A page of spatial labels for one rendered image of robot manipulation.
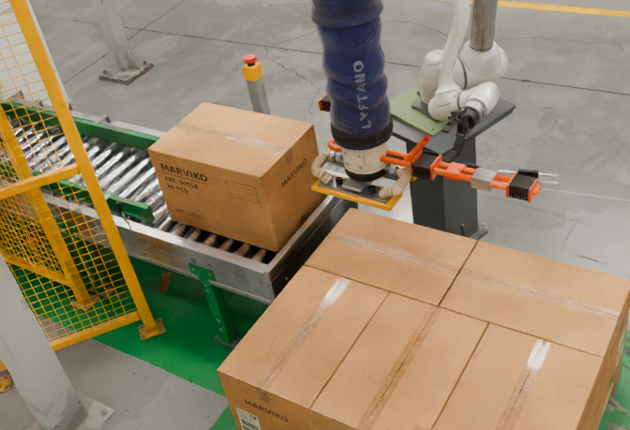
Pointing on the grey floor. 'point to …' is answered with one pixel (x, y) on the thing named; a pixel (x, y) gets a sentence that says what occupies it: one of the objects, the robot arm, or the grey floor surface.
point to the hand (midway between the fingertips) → (446, 145)
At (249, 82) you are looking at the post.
